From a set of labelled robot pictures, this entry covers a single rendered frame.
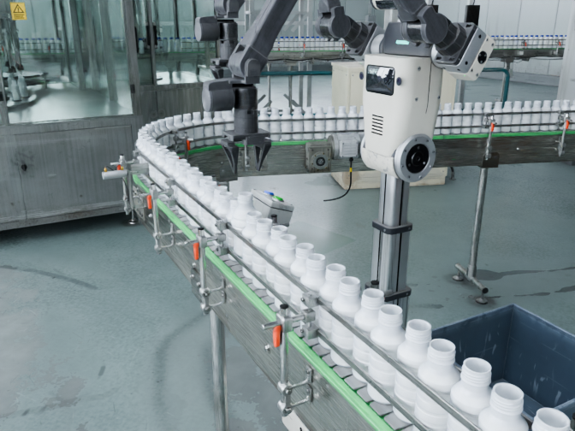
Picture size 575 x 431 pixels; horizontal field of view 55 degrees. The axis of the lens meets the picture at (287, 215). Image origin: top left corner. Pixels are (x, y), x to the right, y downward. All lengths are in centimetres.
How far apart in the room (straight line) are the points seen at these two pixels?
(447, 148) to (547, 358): 193
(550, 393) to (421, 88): 91
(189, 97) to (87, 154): 239
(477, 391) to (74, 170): 393
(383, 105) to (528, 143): 177
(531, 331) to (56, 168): 365
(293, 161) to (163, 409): 137
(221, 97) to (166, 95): 523
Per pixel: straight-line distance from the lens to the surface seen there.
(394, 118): 175
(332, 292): 104
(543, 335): 144
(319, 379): 109
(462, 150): 325
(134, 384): 278
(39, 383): 293
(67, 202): 452
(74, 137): 441
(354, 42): 197
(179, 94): 654
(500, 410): 78
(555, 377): 146
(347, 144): 281
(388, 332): 92
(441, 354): 83
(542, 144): 350
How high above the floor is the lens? 161
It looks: 20 degrees down
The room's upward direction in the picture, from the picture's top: straight up
